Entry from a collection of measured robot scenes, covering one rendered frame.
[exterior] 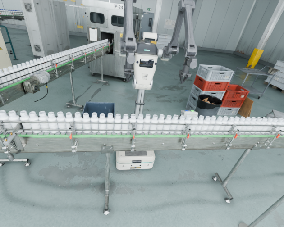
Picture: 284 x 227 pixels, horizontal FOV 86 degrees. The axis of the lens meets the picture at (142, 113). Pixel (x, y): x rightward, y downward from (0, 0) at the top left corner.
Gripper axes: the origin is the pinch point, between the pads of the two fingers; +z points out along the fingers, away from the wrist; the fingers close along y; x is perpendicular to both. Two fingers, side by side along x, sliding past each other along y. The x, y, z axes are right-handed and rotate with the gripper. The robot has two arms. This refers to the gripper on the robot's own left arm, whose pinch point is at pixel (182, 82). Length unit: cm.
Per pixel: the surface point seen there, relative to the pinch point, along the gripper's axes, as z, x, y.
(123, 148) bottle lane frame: 56, 46, -19
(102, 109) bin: 54, 68, 42
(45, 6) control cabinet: -36, 297, 559
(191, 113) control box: 28.7, -17.5, -0.8
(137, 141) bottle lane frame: 47, 35, -19
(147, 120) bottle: 27.6, 27.9, -15.8
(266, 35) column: -54, -726, 690
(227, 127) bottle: 33, -48, -16
